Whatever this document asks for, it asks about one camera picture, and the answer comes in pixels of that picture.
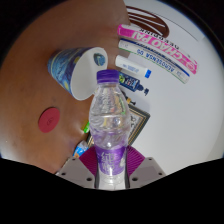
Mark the dark gold-framed flat box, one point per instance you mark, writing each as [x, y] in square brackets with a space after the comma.
[138, 123]

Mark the small white blue-capped tube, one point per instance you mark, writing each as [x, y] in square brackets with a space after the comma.
[130, 66]

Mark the small green marker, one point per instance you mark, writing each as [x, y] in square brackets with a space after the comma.
[86, 127]

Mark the small blue orange packet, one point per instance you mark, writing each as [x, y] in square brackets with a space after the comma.
[80, 148]

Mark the dark blue squeeze tube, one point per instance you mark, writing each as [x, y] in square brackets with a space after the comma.
[130, 82]

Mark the clear purple-capped water bottle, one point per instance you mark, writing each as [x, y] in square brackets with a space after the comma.
[109, 116]

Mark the pink shuttlecock tube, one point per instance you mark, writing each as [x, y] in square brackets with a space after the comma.
[156, 45]

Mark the brown striped round object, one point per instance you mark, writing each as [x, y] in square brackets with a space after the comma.
[150, 20]

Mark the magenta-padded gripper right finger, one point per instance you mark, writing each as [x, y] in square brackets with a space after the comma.
[146, 170]

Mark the flat round red coaster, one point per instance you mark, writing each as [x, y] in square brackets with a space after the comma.
[49, 119]

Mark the blue painted paper cup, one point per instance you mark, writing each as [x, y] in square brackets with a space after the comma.
[68, 68]

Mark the white green-striped shuttlecock tube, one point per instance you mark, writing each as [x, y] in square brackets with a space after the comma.
[153, 60]

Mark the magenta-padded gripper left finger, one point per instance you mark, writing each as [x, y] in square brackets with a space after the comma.
[76, 168]

